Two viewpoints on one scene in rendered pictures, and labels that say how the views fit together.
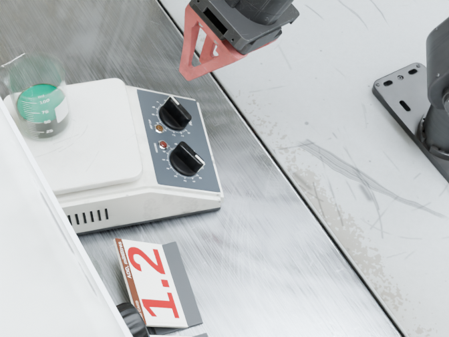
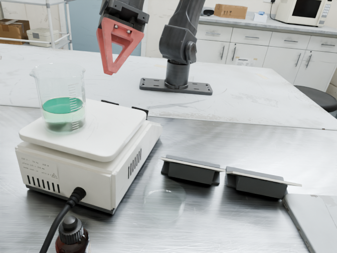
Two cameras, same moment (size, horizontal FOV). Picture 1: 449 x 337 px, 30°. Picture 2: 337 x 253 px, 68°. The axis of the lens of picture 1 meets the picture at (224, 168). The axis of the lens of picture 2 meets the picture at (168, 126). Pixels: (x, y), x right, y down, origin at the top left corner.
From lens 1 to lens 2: 64 cm
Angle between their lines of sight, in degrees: 50
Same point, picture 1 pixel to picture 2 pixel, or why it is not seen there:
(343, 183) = (174, 108)
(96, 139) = (106, 115)
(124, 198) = (146, 134)
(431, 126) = (175, 78)
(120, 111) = (97, 103)
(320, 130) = (145, 103)
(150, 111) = not seen: hidden behind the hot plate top
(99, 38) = (9, 128)
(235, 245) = (182, 140)
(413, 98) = (155, 83)
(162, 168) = not seen: hidden behind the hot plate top
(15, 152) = not seen: outside the picture
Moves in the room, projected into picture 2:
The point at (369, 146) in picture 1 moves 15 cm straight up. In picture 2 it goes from (163, 98) to (170, 36)
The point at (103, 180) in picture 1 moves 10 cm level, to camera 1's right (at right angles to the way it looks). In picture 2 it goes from (138, 123) to (176, 100)
